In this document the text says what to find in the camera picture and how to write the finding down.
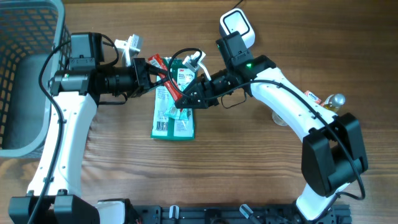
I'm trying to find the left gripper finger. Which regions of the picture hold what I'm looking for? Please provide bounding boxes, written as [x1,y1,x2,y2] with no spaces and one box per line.
[151,78,169,90]
[146,65,168,75]

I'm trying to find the red toothpaste tube box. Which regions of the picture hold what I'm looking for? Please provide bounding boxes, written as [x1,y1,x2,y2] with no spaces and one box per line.
[147,53,183,102]

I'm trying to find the green glove package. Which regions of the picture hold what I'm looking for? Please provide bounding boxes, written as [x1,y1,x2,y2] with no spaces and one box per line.
[150,58,196,141]

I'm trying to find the green lid jar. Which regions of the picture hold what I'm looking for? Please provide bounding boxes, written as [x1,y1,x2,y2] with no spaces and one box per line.
[272,111,287,126]

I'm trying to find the red tissue pack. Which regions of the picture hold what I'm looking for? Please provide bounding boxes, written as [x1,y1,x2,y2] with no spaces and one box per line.
[304,90,322,105]

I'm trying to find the yellow oil bottle grey cap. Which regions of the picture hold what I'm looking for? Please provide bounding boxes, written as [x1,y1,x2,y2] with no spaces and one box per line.
[322,93,346,113]

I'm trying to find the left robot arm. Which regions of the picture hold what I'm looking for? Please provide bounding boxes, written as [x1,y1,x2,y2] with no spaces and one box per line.
[8,32,170,223]

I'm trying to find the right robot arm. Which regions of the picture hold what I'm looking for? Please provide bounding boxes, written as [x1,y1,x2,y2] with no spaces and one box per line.
[175,31,368,223]

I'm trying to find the white barcode scanner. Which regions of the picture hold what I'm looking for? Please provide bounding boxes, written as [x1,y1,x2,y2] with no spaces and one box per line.
[219,8,256,48]

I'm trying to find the grey plastic shopping basket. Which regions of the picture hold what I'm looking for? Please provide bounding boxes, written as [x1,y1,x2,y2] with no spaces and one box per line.
[1,0,71,158]

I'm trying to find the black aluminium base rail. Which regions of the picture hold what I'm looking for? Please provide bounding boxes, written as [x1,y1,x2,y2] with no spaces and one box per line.
[75,203,352,224]

